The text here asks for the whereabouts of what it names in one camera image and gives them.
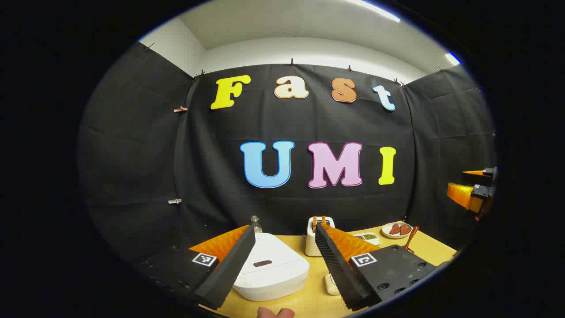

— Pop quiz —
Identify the white divided bean dish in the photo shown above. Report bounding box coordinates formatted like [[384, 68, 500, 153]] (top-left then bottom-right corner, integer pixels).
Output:
[[353, 232, 382, 246]]

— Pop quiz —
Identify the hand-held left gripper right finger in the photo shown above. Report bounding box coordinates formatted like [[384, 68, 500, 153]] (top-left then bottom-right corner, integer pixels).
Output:
[[314, 222, 438, 311]]

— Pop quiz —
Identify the white toaster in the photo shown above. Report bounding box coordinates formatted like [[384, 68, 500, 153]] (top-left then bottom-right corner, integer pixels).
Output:
[[305, 216, 335, 257]]

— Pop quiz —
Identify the long ceiling light strip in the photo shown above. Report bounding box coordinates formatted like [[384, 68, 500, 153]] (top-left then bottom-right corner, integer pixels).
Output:
[[347, 0, 401, 23]]

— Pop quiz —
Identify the white round plate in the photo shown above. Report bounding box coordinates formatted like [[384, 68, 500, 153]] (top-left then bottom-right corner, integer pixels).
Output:
[[381, 222, 413, 239]]

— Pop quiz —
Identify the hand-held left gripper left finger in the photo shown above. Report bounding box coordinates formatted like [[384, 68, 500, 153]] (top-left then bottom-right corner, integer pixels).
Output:
[[137, 224, 257, 310]]

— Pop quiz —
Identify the brown wooden spoon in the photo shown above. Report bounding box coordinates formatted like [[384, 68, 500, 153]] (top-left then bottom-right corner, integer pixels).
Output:
[[403, 226, 420, 254]]

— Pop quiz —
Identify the white rice cooker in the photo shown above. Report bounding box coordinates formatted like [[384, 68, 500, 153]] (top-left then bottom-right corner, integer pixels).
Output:
[[233, 233, 310, 302]]

